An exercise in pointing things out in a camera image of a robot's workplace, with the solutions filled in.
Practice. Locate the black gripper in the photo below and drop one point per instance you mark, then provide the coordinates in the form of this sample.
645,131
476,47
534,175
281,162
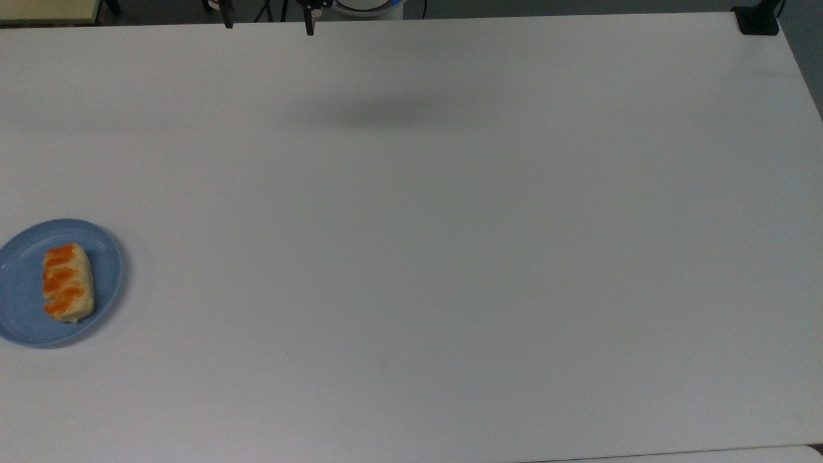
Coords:
318,3

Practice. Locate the bread with orange glaze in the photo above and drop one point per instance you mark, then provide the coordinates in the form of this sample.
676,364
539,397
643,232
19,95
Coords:
68,283

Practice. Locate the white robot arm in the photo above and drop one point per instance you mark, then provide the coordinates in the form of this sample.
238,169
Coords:
366,6

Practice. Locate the black tripod legs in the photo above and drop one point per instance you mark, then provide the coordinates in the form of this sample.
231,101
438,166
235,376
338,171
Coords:
265,9

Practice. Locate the light wooden table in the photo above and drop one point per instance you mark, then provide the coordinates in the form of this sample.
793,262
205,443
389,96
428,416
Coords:
45,9

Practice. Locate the blue round plate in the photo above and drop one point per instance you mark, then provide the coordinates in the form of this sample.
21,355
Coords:
22,302

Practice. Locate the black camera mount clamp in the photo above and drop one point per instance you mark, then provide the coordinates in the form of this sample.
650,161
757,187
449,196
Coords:
757,20

